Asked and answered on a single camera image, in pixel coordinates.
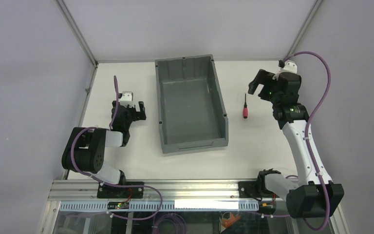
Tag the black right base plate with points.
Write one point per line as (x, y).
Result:
(253, 189)

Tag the orange object under table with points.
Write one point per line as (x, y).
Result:
(229, 218)

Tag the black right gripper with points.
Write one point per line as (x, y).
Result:
(269, 84)

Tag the grey plastic storage bin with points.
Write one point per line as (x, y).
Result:
(191, 111)

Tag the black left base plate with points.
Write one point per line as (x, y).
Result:
(109, 192)

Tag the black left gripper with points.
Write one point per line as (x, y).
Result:
(128, 111)

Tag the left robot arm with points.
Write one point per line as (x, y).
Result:
(85, 149)

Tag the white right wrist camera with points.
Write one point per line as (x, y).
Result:
(286, 67)

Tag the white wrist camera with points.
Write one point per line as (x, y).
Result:
(286, 67)
(126, 99)

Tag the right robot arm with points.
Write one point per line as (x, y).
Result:
(315, 195)

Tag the aluminium extrusion rail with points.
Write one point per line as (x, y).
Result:
(170, 189)

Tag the white slotted cable duct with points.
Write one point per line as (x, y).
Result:
(166, 206)

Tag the red handled screwdriver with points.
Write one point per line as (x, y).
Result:
(245, 109)

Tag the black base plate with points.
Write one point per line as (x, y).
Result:
(109, 192)
(253, 189)

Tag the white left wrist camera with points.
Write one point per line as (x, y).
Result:
(126, 99)

